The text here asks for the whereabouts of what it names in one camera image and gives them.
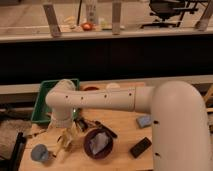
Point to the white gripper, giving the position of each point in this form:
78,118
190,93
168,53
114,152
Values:
60,122

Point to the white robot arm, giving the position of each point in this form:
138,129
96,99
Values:
181,138

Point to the metal cup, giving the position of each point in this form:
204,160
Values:
40,153

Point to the green plastic bin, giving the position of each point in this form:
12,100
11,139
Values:
41,106

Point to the small red bowl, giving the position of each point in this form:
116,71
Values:
90,88

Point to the grey cloth in bowl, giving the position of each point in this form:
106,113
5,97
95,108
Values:
99,142

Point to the black rectangular block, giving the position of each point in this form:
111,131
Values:
140,147

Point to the blue sponge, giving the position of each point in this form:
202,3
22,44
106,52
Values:
144,121

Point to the red round object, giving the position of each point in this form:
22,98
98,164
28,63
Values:
87,26

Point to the black office chair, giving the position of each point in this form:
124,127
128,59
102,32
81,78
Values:
165,9

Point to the black handled tool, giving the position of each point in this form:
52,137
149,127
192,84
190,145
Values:
85,124

